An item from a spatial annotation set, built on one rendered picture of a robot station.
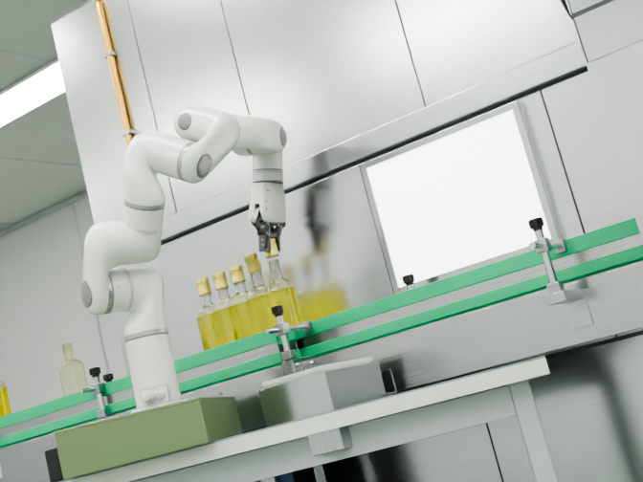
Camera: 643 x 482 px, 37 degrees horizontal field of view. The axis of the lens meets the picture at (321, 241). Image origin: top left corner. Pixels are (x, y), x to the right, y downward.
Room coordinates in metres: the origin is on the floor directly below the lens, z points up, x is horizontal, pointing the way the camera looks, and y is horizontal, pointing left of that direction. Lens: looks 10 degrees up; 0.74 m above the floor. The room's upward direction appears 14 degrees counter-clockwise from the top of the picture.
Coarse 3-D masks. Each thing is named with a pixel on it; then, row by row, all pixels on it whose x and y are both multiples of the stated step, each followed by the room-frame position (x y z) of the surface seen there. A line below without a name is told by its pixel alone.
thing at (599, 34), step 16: (576, 0) 1.71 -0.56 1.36; (592, 0) 1.69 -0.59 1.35; (608, 0) 1.68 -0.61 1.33; (624, 0) 1.66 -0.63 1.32; (640, 0) 1.65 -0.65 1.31; (576, 16) 1.71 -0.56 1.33; (592, 16) 1.70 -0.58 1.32; (608, 16) 1.68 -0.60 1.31; (624, 16) 1.67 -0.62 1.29; (640, 16) 1.66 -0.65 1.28; (576, 32) 1.71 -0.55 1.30; (592, 32) 1.70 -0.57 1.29; (608, 32) 1.69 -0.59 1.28; (624, 32) 1.67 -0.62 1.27; (640, 32) 1.66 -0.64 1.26; (592, 48) 1.70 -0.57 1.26; (608, 48) 1.69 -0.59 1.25
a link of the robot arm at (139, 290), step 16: (112, 272) 2.01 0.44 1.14; (128, 272) 2.02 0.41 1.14; (144, 272) 2.04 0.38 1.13; (128, 288) 2.01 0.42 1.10; (144, 288) 2.03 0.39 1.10; (160, 288) 2.05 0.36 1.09; (128, 304) 2.03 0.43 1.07; (144, 304) 2.04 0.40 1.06; (160, 304) 2.05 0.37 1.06; (128, 320) 2.06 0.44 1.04; (144, 320) 2.03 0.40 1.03; (160, 320) 2.05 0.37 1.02; (128, 336) 2.03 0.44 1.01; (144, 336) 2.02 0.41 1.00
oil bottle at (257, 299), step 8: (256, 288) 2.38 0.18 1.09; (264, 288) 2.38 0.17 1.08; (248, 296) 2.40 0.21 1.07; (256, 296) 2.38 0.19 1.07; (264, 296) 2.37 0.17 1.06; (256, 304) 2.38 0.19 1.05; (264, 304) 2.37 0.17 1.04; (256, 312) 2.39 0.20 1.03; (264, 312) 2.37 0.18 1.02; (256, 320) 2.39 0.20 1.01; (264, 320) 2.38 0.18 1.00; (272, 320) 2.37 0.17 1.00; (256, 328) 2.39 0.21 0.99; (264, 328) 2.38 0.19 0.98
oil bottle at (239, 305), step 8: (240, 296) 2.41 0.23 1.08; (232, 304) 2.42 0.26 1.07; (240, 304) 2.41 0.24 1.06; (248, 304) 2.40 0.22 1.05; (232, 312) 2.43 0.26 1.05; (240, 312) 2.41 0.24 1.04; (248, 312) 2.40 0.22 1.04; (240, 320) 2.41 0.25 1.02; (248, 320) 2.40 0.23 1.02; (240, 328) 2.42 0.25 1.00; (248, 328) 2.40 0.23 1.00; (240, 336) 2.42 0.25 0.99; (248, 336) 2.41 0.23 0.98
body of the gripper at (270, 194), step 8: (256, 184) 2.32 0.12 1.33; (264, 184) 2.32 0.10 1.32; (272, 184) 2.33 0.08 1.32; (280, 184) 2.36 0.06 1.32; (256, 192) 2.32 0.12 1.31; (264, 192) 2.31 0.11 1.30; (272, 192) 2.33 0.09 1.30; (280, 192) 2.37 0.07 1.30; (256, 200) 2.32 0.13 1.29; (264, 200) 2.31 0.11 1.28; (272, 200) 2.33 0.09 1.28; (280, 200) 2.37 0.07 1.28; (264, 208) 2.32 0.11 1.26; (272, 208) 2.34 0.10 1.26; (280, 208) 2.37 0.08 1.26; (264, 216) 2.32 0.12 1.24; (272, 216) 2.34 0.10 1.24; (280, 216) 2.38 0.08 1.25
